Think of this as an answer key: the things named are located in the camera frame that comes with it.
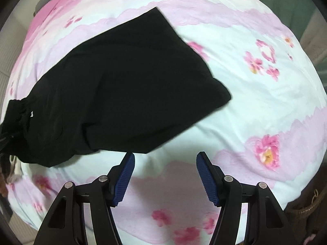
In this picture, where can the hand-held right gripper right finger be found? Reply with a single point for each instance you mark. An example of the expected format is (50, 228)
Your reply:
(207, 181)

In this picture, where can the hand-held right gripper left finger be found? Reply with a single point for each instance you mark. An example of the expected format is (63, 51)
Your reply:
(125, 181)

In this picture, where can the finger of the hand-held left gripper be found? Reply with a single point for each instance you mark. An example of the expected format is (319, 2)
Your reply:
(3, 143)

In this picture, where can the black pants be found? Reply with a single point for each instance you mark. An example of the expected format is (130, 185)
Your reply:
(122, 91)

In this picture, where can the pink floral bed sheet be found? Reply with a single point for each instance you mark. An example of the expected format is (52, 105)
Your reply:
(255, 107)

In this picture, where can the brown woven bag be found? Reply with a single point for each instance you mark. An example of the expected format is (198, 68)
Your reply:
(304, 209)

